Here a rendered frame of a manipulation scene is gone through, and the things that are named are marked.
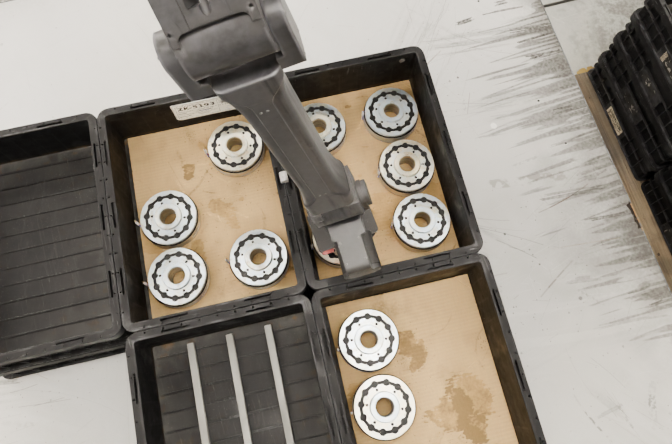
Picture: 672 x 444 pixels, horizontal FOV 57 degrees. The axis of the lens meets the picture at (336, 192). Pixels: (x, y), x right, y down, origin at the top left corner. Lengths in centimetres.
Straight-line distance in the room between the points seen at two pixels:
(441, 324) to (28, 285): 74
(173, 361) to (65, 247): 29
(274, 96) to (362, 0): 96
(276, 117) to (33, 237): 75
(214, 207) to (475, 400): 57
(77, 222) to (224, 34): 79
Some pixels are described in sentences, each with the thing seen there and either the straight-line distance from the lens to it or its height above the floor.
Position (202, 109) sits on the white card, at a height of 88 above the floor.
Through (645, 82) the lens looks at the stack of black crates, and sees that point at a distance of 194.
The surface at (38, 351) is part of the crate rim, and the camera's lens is 110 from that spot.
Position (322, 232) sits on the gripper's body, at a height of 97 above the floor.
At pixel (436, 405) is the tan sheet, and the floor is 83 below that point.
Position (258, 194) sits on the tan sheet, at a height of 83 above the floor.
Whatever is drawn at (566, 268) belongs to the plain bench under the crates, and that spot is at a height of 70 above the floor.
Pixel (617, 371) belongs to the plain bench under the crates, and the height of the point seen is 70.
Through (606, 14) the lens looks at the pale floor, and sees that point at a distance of 253.
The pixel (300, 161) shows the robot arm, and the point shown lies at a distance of 67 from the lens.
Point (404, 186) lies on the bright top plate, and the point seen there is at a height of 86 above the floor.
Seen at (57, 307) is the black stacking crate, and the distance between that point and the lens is 121.
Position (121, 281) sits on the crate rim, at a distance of 107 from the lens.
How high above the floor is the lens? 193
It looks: 72 degrees down
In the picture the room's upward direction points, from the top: straight up
